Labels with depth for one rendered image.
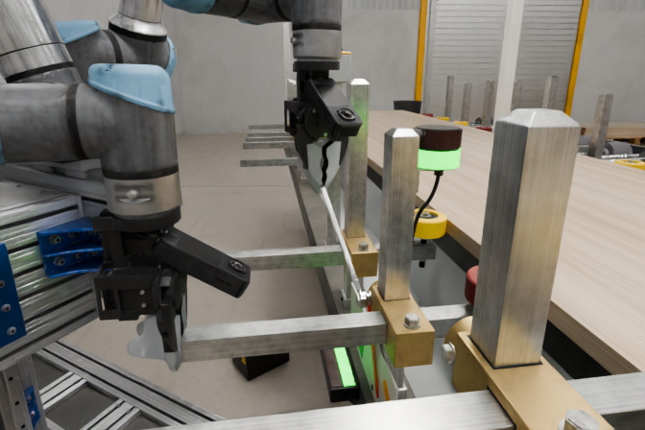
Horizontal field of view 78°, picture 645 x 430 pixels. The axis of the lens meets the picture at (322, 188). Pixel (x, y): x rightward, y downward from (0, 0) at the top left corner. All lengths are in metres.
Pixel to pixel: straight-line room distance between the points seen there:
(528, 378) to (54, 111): 0.44
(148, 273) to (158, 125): 0.16
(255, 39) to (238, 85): 0.95
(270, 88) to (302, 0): 7.72
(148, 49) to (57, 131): 0.55
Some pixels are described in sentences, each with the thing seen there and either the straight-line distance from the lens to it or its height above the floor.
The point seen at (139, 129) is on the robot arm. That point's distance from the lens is 0.43.
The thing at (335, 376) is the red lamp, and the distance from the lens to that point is 0.71.
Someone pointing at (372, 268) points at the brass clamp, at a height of 0.83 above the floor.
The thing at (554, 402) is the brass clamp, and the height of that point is 0.97.
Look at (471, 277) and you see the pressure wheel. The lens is 0.58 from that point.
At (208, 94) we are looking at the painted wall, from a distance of 8.52.
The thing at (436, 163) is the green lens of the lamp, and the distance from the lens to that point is 0.51.
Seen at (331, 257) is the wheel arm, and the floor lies 0.84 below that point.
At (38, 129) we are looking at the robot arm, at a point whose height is 1.12.
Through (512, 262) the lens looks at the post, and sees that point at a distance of 0.29.
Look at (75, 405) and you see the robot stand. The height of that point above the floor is 0.21.
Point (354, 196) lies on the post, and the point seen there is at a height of 0.94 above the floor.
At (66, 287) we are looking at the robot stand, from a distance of 0.92.
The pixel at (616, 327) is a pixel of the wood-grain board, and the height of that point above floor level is 0.90.
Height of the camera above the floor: 1.17
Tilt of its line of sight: 16 degrees down
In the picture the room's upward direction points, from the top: straight up
